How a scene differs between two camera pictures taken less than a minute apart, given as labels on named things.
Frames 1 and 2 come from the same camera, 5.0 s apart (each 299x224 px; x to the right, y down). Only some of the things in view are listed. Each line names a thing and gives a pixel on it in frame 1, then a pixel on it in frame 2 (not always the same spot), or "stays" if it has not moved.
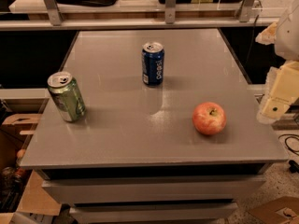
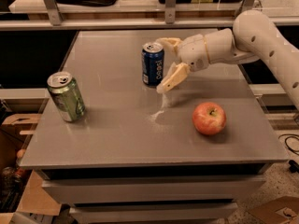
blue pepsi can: x=152 y=63 stays
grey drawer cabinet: x=172 y=132 stays
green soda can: x=66 y=94 stays
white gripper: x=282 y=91 -> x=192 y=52
